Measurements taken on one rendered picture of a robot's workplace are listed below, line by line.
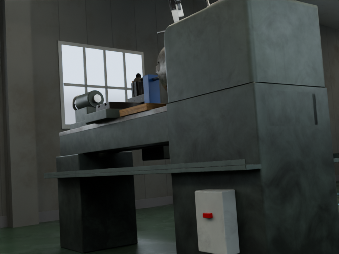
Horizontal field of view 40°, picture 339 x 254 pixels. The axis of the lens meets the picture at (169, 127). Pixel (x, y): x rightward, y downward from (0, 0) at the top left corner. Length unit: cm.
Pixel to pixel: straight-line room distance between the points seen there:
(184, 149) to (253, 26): 67
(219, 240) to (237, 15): 92
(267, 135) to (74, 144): 183
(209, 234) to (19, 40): 407
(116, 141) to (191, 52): 91
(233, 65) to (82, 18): 450
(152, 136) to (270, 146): 83
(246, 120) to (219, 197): 33
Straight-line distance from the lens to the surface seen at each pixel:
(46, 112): 575
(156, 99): 278
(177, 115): 222
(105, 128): 295
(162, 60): 246
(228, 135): 195
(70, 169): 337
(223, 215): 190
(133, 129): 266
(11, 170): 533
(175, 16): 266
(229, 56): 196
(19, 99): 545
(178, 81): 222
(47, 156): 570
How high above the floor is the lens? 56
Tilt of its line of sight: 5 degrees up
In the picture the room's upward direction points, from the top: 4 degrees counter-clockwise
